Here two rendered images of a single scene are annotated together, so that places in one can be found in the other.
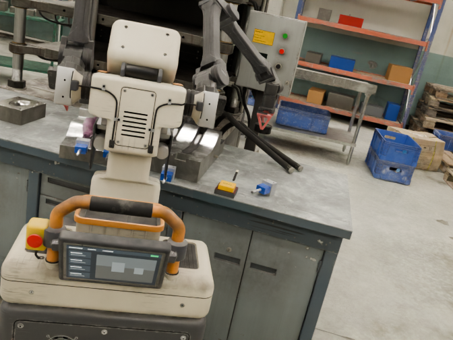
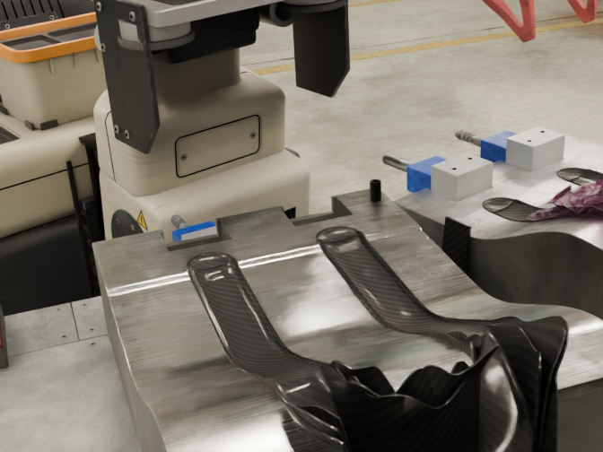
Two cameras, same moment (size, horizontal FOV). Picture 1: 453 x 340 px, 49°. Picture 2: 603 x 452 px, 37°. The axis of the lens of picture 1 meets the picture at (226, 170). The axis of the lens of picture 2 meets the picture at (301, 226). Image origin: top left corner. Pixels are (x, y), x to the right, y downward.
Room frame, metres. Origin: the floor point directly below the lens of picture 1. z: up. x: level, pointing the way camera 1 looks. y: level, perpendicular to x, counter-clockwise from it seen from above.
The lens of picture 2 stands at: (2.51, -0.03, 1.22)
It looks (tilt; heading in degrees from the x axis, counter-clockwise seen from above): 26 degrees down; 154
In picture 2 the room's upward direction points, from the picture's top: 4 degrees counter-clockwise
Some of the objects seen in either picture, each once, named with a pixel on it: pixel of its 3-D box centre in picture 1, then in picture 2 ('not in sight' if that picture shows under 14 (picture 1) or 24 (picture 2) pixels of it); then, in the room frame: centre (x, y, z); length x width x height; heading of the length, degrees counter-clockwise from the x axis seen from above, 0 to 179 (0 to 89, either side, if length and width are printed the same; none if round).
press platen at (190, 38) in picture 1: (145, 34); not in sight; (3.05, 0.65, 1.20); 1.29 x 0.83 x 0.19; 82
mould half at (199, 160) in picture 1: (186, 144); (348, 393); (2.09, 0.20, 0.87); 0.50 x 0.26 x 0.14; 172
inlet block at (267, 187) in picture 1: (261, 189); not in sight; (1.84, -0.15, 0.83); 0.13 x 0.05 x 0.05; 144
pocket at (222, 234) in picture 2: (181, 159); (196, 253); (1.86, 0.18, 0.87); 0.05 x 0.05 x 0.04; 82
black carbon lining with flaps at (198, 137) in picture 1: (185, 133); (351, 313); (2.08, 0.21, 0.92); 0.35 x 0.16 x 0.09; 172
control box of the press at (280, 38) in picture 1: (250, 145); not in sight; (2.76, -0.11, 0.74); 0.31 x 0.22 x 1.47; 82
